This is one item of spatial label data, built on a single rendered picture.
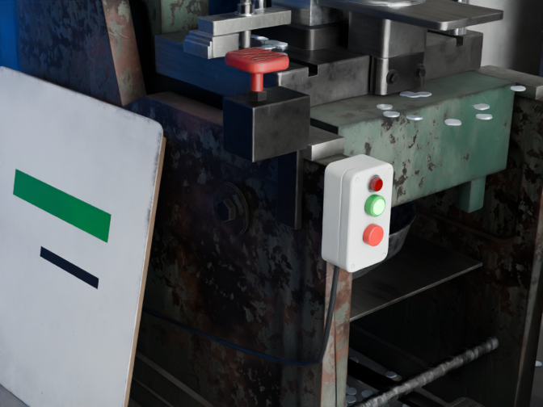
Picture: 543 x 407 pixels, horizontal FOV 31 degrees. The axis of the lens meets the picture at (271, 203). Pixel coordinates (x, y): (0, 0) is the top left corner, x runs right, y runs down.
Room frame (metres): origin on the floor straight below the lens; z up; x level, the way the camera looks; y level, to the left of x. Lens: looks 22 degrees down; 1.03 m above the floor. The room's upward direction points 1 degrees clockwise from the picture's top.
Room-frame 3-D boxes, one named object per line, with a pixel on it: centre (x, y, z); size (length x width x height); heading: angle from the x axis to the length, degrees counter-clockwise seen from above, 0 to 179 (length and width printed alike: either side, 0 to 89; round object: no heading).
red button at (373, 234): (1.13, -0.13, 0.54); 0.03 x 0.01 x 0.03; 131
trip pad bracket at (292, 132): (1.18, 0.01, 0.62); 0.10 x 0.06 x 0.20; 131
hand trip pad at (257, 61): (1.16, 0.02, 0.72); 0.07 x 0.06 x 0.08; 41
